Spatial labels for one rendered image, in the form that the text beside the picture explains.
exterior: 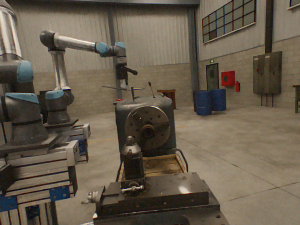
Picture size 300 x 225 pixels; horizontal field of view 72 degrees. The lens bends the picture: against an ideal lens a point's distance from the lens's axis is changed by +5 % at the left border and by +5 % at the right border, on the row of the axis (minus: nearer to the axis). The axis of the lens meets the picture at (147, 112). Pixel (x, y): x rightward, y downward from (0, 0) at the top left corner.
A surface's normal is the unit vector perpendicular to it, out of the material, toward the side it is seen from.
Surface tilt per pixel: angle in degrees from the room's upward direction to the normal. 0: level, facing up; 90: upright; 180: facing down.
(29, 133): 72
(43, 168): 90
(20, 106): 87
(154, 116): 90
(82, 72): 90
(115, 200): 0
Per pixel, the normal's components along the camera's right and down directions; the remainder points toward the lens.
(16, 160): 0.16, 0.12
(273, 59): -0.95, 0.13
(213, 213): -0.10, -0.98
